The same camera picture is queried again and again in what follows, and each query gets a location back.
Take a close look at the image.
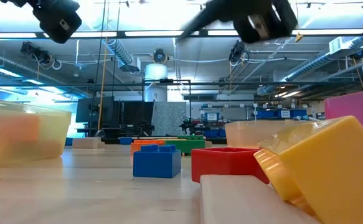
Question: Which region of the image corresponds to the white round duct column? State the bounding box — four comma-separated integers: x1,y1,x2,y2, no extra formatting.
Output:
144,63,169,103

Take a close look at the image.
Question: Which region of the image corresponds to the small black robot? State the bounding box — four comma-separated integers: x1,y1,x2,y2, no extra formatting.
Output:
138,120,156,134
179,117,204,135

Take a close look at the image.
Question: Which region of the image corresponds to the blue storage bin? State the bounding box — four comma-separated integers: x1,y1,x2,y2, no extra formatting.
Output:
204,128,227,138

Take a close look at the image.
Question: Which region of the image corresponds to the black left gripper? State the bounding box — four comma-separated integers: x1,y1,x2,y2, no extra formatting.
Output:
32,0,83,44

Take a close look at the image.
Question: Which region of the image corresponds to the yellow plastic bin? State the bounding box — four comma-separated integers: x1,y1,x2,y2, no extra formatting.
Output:
0,96,72,169

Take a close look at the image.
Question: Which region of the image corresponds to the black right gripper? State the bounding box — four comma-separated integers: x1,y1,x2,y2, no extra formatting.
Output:
179,0,299,44

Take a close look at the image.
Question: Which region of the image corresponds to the peach plastic bin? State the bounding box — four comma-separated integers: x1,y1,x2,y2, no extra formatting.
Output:
224,119,313,149

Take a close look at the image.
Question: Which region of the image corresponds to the green long toy brick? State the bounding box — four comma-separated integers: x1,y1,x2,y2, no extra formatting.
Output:
164,139,206,156

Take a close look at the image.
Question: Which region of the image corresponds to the yellow toy brick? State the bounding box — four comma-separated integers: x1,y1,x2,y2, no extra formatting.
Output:
253,115,363,224

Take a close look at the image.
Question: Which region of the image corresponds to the black computer monitor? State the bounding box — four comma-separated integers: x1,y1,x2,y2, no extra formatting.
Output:
75,96,116,124
118,100,154,127

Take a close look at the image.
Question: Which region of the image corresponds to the red toy brick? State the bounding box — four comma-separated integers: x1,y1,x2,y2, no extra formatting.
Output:
191,147,270,185

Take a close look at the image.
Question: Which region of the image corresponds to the yellow hanging cable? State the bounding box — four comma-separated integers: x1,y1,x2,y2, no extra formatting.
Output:
97,37,108,131

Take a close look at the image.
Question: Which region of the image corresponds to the pink plastic bin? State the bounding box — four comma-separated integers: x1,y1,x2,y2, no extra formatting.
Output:
323,87,363,147

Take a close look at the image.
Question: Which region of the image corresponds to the silver ventilation duct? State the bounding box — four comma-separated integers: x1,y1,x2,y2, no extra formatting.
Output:
280,34,363,82
101,37,141,74

